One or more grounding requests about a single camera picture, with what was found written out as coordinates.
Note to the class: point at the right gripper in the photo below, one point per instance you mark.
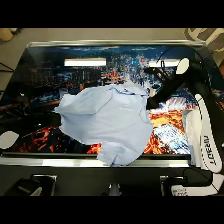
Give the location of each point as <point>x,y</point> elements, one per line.
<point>156,98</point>

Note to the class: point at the light blue shirt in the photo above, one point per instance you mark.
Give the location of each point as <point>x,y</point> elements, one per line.
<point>113,123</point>

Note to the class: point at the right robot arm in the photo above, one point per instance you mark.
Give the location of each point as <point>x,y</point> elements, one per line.
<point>206,140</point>

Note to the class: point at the pale blue garment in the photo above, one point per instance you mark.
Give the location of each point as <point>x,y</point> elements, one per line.
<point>190,136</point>

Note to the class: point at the silver frame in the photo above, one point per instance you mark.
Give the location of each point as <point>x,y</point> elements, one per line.
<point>66,162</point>

